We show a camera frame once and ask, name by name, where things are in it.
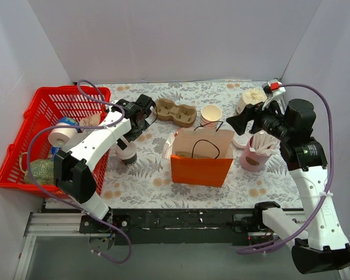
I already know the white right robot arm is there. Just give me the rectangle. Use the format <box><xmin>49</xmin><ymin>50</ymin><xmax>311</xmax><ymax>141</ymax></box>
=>
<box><xmin>227</xmin><ymin>81</ymin><xmax>350</xmax><ymax>274</ymax></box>

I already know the red plastic basket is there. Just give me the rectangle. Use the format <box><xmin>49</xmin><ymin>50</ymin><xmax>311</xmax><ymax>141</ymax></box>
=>
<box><xmin>0</xmin><ymin>86</ymin><xmax>109</xmax><ymax>198</ymax></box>

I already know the floral table mat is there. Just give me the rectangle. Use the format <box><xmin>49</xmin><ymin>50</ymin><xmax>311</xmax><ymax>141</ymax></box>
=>
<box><xmin>101</xmin><ymin>80</ymin><xmax>302</xmax><ymax>209</ymax></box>

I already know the orange paper bag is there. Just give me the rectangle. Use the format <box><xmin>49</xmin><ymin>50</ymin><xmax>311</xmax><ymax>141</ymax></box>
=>
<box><xmin>163</xmin><ymin>126</ymin><xmax>235</xmax><ymax>187</ymax></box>

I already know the brown cardboard cup carrier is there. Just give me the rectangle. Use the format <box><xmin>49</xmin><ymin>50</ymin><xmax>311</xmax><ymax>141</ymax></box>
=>
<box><xmin>153</xmin><ymin>98</ymin><xmax>197</xmax><ymax>128</ymax></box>

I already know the wrapped toilet paper roll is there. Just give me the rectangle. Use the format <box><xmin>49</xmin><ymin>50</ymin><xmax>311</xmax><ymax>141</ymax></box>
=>
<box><xmin>236</xmin><ymin>88</ymin><xmax>267</xmax><ymax>114</ymax></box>

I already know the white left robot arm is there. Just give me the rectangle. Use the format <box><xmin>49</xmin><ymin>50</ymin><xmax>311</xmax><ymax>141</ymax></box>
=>
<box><xmin>54</xmin><ymin>94</ymin><xmax>156</xmax><ymax>233</ymax></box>

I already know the white tape roll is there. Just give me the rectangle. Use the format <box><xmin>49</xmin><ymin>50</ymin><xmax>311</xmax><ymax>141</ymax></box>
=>
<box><xmin>48</xmin><ymin>122</ymin><xmax>78</xmax><ymax>148</ymax></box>

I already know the black paper coffee cup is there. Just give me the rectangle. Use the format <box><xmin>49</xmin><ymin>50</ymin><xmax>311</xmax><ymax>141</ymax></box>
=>
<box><xmin>121</xmin><ymin>155</ymin><xmax>137</xmax><ymax>165</ymax></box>

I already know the stack of paper cups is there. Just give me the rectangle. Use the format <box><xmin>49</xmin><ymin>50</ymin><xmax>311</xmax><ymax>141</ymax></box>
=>
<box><xmin>200</xmin><ymin>104</ymin><xmax>222</xmax><ymax>127</ymax></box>

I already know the white cup lid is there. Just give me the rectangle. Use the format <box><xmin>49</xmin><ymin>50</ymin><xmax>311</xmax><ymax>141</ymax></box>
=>
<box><xmin>115</xmin><ymin>142</ymin><xmax>137</xmax><ymax>161</ymax></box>

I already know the stack of white lids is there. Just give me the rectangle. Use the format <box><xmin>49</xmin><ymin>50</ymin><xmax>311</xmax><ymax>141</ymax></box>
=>
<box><xmin>232</xmin><ymin>134</ymin><xmax>250</xmax><ymax>149</ymax></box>

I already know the beige patterned cup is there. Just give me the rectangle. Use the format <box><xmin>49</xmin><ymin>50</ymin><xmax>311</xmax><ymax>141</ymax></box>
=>
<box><xmin>79</xmin><ymin>113</ymin><xmax>101</xmax><ymax>127</ymax></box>

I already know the pink straw holder cup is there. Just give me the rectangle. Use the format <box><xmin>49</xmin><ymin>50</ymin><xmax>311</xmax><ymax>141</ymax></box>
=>
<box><xmin>240</xmin><ymin>137</ymin><xmax>271</xmax><ymax>172</ymax></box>

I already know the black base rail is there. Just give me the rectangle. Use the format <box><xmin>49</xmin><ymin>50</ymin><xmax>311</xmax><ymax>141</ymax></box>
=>
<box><xmin>78</xmin><ymin>207</ymin><xmax>284</xmax><ymax>246</ymax></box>

